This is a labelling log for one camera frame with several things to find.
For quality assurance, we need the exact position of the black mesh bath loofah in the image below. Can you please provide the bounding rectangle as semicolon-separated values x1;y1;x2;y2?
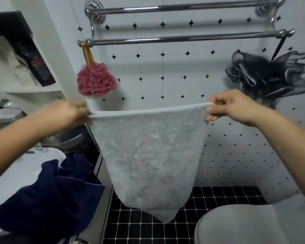
225;35;305;110

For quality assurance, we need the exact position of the person's right forearm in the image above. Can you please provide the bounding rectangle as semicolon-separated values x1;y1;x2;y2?
254;109;305;210

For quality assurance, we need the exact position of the navy blue towel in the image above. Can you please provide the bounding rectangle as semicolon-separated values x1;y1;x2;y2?
0;152;106;244

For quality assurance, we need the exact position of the white ceramic sink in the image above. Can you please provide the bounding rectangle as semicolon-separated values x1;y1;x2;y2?
0;146;67;205

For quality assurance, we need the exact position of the pink mesh bath loofah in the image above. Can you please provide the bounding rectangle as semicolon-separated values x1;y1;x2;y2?
76;42;119;97

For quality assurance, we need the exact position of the chrome faucet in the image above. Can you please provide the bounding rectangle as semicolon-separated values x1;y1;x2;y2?
40;133;85;151

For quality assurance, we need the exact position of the white folded cloth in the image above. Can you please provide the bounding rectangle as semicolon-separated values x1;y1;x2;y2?
0;35;39;87

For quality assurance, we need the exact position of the grey plastic appliance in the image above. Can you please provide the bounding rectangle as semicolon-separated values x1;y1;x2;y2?
0;98;24;130

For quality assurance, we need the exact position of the person's left hand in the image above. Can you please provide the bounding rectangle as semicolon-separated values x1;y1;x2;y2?
40;99;94;136

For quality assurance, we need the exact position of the person's right hand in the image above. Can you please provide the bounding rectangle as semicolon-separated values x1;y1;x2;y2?
205;89;263;128

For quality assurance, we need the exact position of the white terry towel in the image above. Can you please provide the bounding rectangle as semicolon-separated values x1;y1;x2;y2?
88;103;215;223

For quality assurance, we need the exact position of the white wall shelf unit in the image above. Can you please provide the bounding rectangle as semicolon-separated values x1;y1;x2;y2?
0;0;78;106

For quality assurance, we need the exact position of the black printed packet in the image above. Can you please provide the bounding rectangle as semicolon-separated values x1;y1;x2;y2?
14;35;57;87

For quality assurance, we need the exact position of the chrome double towel rack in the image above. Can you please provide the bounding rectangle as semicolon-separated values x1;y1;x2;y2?
77;0;296;48

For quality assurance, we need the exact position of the person's left forearm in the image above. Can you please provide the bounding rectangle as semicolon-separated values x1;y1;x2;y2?
0;109;57;189

